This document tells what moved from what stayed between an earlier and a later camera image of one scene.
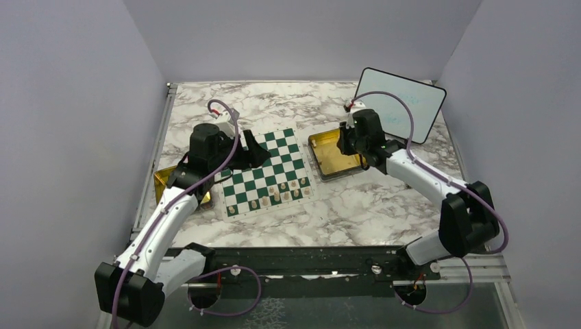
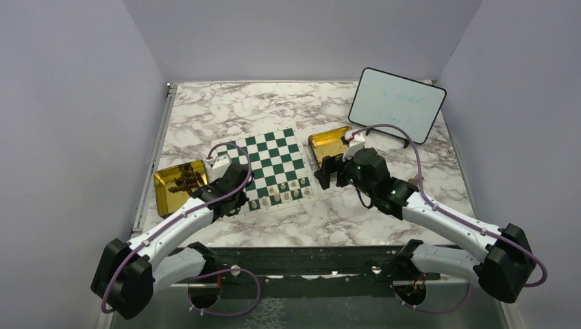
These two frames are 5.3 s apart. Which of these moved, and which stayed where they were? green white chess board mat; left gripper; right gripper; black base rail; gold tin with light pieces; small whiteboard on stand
Moved: left gripper; right gripper
Stayed: gold tin with light pieces; black base rail; small whiteboard on stand; green white chess board mat
